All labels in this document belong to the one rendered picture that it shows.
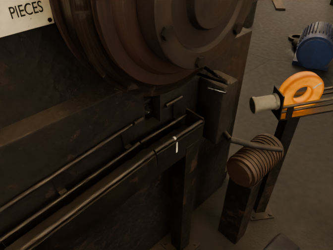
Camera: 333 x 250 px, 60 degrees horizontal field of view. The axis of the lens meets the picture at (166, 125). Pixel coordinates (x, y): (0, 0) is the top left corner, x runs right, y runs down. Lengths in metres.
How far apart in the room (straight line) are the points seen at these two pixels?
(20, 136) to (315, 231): 1.36
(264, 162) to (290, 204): 0.62
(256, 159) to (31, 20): 0.81
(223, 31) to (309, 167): 1.37
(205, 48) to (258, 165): 0.57
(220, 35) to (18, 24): 0.39
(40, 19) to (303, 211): 1.45
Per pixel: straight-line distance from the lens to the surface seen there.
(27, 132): 0.66
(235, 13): 0.66
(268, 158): 1.11
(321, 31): 2.87
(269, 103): 1.07
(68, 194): 0.77
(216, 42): 0.63
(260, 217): 1.57
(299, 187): 1.76
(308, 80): 1.09
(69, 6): 0.49
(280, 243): 0.44
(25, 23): 0.61
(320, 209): 1.72
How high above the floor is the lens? 1.27
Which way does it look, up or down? 40 degrees down
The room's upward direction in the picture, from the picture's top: straight up
